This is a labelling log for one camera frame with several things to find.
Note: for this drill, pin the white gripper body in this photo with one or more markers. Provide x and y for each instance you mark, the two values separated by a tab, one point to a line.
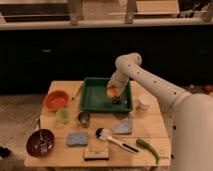
120	83

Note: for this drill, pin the orange red apple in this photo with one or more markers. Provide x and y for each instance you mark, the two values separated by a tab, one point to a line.
112	92

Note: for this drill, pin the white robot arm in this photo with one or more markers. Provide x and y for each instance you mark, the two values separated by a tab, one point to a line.
192	135

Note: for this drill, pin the green plastic tray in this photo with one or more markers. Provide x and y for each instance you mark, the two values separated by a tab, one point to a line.
95	100

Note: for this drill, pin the dark grapes bunch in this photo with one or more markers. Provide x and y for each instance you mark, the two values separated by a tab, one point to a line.
117	100

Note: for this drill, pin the white paper cup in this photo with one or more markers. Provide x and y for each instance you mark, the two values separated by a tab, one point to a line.
143	102

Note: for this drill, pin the yellow banana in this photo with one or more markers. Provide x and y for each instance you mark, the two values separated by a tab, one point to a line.
76	90

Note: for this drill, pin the grey folded cloth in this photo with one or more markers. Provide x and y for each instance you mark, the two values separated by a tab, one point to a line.
124	127

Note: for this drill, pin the small metal cup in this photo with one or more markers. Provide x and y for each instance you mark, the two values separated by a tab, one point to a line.
84	118

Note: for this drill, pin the white dish brush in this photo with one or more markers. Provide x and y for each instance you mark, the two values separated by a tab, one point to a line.
105	135

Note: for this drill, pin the orange plastic bowl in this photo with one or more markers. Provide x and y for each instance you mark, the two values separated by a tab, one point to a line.
55	100

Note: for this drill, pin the light green cup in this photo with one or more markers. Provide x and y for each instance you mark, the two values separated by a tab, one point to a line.
62	116

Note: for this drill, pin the blue sponge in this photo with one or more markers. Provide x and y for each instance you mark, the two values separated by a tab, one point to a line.
77	139

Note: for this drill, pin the wooden table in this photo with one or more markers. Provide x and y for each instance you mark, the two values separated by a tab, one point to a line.
147	124

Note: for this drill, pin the wooden block brush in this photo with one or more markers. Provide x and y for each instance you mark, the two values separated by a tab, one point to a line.
91	154

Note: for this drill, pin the dark red bowl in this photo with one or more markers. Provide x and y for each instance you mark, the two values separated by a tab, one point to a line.
33	143

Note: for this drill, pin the metal fork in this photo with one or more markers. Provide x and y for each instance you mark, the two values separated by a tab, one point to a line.
43	143

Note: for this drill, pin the black object on floor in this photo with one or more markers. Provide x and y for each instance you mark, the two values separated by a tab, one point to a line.
4	152

